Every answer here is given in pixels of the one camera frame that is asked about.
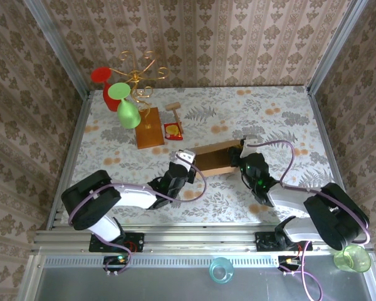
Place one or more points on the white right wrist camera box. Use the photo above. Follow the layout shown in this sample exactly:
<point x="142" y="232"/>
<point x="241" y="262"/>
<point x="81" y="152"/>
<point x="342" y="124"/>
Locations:
<point x="250" y="141"/>

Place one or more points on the red snack packet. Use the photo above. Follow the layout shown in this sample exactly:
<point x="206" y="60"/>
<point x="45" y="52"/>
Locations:
<point x="173" y="131"/>

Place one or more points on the perforated metal strip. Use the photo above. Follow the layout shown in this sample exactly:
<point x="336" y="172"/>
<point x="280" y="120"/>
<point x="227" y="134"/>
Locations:
<point x="175" y="261"/>

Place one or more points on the brown cardboard box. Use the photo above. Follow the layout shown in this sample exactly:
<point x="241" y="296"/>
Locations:
<point x="213" y="156"/>

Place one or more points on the blue plastic cup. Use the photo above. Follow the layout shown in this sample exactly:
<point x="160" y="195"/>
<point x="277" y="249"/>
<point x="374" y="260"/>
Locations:
<point x="221" y="271"/>

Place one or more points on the green plastic cup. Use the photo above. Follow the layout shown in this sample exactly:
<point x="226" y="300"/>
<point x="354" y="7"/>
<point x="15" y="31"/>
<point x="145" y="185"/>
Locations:
<point x="352" y="260"/>

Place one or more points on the aluminium corner post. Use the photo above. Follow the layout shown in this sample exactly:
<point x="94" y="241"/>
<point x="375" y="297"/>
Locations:
<point x="57" y="47"/>
<point x="336" y="47"/>

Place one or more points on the floral tablecloth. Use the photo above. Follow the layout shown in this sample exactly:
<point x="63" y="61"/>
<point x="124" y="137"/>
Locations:
<point x="206" y="213"/>

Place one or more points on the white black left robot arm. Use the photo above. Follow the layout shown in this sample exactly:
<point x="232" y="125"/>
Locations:
<point x="131" y="196"/>

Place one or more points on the grey metal shelf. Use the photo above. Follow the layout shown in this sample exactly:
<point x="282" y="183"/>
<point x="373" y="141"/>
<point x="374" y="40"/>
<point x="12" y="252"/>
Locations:
<point x="159" y="285"/>

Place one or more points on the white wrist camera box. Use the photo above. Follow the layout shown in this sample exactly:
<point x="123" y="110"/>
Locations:
<point x="185" y="156"/>
<point x="250" y="141"/>

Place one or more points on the red plastic wine glass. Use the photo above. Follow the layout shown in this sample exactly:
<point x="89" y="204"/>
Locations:
<point x="100" y="75"/>

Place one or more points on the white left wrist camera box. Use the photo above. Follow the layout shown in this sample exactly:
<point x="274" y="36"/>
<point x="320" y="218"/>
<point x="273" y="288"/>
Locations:
<point x="185" y="156"/>

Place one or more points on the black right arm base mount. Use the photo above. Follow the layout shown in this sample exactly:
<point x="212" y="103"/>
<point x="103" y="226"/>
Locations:
<point x="264" y="241"/>

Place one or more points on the green plastic wine glass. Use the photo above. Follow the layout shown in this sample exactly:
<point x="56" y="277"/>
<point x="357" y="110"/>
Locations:
<point x="128" y="114"/>

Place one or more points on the long aluminium extrusion rail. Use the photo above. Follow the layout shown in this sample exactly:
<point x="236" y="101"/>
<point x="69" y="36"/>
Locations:
<point x="200" y="238"/>

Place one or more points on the small wooden mallet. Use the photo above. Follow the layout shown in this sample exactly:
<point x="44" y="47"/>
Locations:
<point x="173" y="106"/>

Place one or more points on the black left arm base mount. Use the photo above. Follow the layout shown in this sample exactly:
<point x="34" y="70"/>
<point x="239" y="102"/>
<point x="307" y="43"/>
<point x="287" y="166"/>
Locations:
<point x="134" y="243"/>

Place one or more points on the small black circuit board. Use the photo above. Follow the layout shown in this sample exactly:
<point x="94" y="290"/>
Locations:
<point x="285" y="261"/>
<point x="112" y="262"/>

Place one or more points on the aluminium table side rail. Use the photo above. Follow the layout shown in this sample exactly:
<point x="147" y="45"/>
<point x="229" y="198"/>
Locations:
<point x="68" y="156"/>
<point x="322" y="125"/>

